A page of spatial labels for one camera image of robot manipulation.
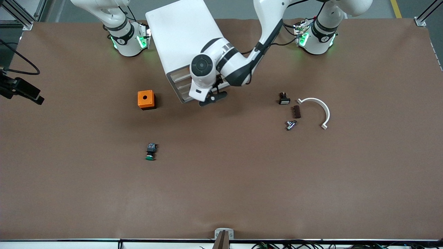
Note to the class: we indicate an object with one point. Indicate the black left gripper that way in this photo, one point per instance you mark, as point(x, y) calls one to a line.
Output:
point(219, 80)

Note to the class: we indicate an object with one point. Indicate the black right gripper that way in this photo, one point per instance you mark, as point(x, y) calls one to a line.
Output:
point(6, 79)

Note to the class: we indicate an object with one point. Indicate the white plastic drawer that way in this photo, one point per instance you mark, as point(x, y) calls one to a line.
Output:
point(179, 73)
point(184, 90)
point(187, 97)
point(181, 82)

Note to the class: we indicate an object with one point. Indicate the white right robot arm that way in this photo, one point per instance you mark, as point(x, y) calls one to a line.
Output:
point(128, 45)

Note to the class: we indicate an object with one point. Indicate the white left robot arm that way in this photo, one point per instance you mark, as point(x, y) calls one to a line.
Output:
point(270, 20)

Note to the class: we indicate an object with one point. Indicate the white drawer cabinet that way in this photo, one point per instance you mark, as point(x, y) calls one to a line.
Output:
point(180, 31)

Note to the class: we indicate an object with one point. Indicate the green push button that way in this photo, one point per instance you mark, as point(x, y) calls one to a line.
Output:
point(151, 148)

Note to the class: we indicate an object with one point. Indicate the small silver connector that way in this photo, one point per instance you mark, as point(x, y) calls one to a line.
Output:
point(290, 125)

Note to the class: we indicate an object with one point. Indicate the brown terminal block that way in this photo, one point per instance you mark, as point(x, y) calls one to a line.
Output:
point(296, 112)

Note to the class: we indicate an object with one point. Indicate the brown table cover sheet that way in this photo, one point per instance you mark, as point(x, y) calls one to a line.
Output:
point(221, 180)

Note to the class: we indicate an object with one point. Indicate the black rectangular switch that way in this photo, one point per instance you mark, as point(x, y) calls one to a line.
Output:
point(284, 100)

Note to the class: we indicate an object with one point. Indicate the aluminium frame post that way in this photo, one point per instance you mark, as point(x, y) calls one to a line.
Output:
point(420, 21)
point(27, 25)

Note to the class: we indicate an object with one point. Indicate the orange button enclosure box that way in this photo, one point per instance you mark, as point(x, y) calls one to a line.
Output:
point(141, 101)

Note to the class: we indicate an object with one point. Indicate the white curved bracket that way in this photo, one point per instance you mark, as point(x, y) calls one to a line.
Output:
point(327, 112)

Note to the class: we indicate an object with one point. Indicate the grey metal bracket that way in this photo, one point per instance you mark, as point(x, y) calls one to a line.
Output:
point(218, 231)

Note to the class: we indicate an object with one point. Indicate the white table edge rail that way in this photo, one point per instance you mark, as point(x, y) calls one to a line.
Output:
point(69, 245)

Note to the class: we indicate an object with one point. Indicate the brown wedge post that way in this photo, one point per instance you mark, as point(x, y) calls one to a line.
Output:
point(221, 242)

